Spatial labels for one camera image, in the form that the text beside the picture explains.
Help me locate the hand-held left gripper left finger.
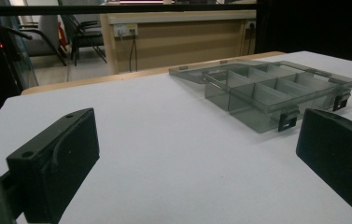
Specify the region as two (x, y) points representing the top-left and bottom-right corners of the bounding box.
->
(6, 107), (101, 224)

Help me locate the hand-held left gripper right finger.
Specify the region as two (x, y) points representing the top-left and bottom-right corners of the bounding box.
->
(295, 107), (352, 224)

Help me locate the clear grey plastic organizer box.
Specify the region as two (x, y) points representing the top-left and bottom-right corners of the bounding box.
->
(168, 59), (352, 134)

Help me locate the glass panel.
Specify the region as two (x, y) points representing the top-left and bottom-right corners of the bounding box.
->
(0, 0), (39, 91)

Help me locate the black folding chair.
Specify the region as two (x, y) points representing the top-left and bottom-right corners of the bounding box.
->
(59, 0), (108, 67)

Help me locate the black horizontal bar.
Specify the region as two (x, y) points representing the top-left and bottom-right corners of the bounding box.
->
(0, 3), (259, 17)

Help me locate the wooden counter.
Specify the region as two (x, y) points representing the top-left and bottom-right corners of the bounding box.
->
(99, 9), (258, 76)

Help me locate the grey armchair with black frame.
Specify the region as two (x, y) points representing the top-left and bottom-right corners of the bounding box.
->
(1, 14), (68, 67)

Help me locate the black cable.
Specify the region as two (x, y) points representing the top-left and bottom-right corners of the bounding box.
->
(128, 29), (139, 73)

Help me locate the black plug with cable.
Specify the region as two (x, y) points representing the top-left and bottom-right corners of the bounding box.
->
(246, 21), (257, 56)

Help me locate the white wall socket strip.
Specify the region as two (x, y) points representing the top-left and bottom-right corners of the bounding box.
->
(113, 23), (139, 37)

